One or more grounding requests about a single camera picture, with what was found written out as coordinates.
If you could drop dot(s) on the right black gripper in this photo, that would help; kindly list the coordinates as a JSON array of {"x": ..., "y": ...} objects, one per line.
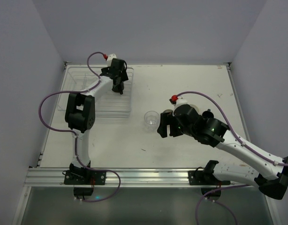
[{"x": 170, "y": 124}]

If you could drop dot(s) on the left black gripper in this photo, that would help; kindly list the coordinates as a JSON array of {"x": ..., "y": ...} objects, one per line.
[{"x": 117, "y": 79}]

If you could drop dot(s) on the cream brown-banded cup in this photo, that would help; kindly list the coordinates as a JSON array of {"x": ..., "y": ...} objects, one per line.
[{"x": 168, "y": 111}]

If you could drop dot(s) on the clear glass cup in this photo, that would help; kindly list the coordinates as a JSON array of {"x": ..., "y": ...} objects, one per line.
[{"x": 151, "y": 120}]

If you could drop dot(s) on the teal mug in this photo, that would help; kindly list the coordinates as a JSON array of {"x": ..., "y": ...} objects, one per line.
[{"x": 195, "y": 107}]

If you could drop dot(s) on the black mug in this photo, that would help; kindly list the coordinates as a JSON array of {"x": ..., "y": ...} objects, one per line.
[{"x": 118, "y": 87}]

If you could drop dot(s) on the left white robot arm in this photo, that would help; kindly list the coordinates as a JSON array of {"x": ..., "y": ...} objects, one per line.
[{"x": 81, "y": 110}]

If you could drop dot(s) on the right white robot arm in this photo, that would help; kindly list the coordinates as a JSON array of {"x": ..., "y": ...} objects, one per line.
[{"x": 267, "y": 172}]

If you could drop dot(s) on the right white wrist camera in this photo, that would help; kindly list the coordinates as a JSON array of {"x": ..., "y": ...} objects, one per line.
[{"x": 177, "y": 101}]

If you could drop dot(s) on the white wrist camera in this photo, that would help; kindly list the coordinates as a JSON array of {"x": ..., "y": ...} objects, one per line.
[
  {"x": 109, "y": 58},
  {"x": 177, "y": 101}
]

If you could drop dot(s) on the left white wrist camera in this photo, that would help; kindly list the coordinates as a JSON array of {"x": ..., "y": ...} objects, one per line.
[{"x": 109, "y": 58}]

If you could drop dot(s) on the white wire dish rack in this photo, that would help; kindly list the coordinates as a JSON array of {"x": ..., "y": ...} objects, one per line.
[{"x": 111, "y": 104}]

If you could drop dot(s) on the aluminium mounting rail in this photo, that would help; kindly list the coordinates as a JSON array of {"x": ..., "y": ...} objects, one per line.
[{"x": 130, "y": 178}]

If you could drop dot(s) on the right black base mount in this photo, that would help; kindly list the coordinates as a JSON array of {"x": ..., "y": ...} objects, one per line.
[{"x": 204, "y": 176}]

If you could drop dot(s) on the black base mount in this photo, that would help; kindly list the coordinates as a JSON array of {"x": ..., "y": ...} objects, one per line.
[
  {"x": 204, "y": 176},
  {"x": 81, "y": 176}
]

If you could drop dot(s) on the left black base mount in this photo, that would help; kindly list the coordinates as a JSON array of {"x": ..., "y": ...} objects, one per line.
[{"x": 81, "y": 176}]

